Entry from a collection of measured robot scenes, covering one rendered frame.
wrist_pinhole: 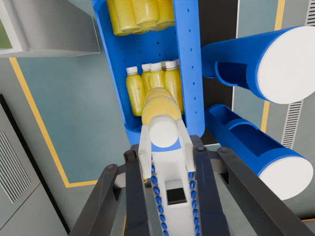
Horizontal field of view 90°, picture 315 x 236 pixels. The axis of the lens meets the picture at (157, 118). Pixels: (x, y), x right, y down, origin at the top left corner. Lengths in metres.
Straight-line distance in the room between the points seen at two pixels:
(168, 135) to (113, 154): 1.83
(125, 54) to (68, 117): 1.43
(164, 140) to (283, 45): 0.63
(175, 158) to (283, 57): 0.63
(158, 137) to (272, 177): 0.85
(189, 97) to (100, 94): 1.39
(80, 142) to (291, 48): 1.93
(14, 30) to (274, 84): 0.95
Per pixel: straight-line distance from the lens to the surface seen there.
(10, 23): 0.79
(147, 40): 0.67
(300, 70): 0.81
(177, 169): 0.92
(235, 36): 1.65
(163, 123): 0.20
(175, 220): 1.22
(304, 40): 0.80
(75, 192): 2.55
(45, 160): 2.37
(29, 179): 2.32
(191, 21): 0.45
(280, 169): 1.00
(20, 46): 0.77
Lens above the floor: 1.63
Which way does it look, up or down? 68 degrees down
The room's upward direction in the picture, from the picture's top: 173 degrees clockwise
